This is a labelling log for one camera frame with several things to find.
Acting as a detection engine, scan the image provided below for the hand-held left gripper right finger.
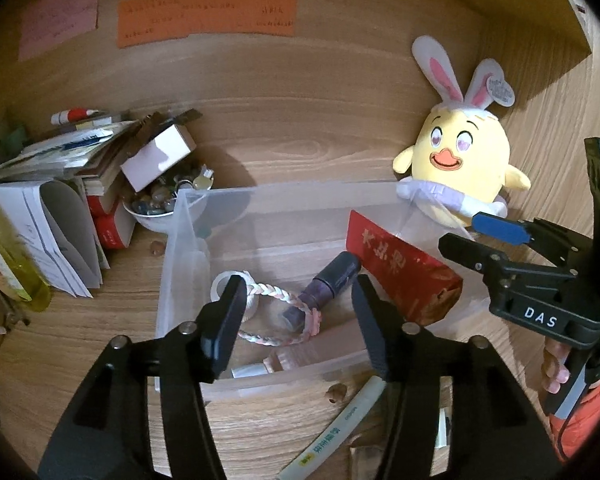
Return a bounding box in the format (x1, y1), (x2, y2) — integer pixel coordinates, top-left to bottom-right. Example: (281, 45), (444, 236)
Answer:
(352, 275), (563, 480)

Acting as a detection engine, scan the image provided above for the pile of polished pebbles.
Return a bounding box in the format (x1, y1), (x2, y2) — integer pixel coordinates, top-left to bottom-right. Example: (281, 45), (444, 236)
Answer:
(130, 160), (206, 216)

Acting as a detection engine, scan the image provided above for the orange paper note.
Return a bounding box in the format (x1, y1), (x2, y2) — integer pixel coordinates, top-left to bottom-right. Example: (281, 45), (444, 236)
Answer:
(116, 0), (299, 49)

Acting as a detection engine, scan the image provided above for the green small block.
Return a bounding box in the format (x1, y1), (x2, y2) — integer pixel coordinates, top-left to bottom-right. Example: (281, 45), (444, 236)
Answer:
(0, 127), (28, 153)

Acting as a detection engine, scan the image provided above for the white tape roll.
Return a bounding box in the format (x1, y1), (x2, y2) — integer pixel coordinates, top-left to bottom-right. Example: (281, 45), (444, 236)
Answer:
(210, 270), (257, 321)

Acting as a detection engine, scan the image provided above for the person's right hand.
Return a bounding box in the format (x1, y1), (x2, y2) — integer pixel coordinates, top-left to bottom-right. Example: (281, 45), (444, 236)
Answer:
(540, 346), (574, 394)

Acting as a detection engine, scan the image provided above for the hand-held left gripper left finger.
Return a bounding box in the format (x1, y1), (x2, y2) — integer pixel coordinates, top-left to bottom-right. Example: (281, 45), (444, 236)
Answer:
(37, 275), (247, 480)

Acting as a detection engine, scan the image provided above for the stack of books and papers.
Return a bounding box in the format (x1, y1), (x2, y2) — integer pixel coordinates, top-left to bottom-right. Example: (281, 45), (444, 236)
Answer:
(0, 110), (146, 196)

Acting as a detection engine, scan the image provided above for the yellow chick plush toy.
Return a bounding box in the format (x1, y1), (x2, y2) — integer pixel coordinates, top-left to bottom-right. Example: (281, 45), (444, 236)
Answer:
(392, 35), (532, 228)

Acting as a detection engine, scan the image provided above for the red book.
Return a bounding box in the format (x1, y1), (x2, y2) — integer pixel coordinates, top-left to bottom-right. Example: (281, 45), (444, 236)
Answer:
(87, 192), (137, 250)

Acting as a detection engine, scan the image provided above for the white green ointment tube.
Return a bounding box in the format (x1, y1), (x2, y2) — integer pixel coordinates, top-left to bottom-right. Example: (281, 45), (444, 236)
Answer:
(279, 376), (386, 480)

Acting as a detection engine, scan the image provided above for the purple small bottle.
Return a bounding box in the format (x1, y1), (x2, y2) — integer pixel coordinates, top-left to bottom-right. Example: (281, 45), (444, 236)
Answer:
(281, 252), (362, 332)

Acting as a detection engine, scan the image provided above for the clear plastic storage box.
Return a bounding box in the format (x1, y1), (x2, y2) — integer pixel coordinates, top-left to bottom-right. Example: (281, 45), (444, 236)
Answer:
(155, 180), (473, 406)

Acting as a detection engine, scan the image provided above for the pink paper note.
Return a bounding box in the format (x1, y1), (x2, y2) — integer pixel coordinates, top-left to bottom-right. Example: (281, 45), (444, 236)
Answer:
(19, 0), (100, 61)

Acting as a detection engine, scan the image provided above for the white bowl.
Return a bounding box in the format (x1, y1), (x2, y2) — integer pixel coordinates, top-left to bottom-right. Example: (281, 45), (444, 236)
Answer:
(122, 170), (216, 233)

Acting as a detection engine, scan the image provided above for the pink braided hair tie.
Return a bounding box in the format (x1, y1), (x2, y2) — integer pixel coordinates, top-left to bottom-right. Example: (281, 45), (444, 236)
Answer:
(237, 280), (322, 347)

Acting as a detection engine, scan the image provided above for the beige stone seal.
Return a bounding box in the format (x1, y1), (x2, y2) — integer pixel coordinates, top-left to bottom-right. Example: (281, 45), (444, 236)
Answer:
(349, 440), (388, 480)

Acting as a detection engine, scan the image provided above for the red white marker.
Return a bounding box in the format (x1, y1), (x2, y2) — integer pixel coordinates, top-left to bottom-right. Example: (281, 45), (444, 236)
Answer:
(50, 107), (103, 125)

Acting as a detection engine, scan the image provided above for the folded white paper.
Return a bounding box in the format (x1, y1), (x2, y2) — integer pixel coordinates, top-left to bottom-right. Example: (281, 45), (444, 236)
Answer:
(0, 178), (103, 298)

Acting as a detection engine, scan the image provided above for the yellow spray bottle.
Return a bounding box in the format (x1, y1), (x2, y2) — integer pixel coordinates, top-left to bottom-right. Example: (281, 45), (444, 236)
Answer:
(0, 185), (53, 313)

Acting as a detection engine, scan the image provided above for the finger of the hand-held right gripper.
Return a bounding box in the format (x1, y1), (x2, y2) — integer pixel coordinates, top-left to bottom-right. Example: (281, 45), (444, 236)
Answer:
(437, 232), (577, 282)
(472, 211), (597, 272)

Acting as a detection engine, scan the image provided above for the red tea packet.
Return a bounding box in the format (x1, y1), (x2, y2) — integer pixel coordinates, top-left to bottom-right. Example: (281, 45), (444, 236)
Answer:
(346, 210), (464, 326)

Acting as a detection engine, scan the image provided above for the white small cardboard box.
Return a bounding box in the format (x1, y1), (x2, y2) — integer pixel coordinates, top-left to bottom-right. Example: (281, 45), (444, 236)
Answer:
(120, 122), (197, 193)

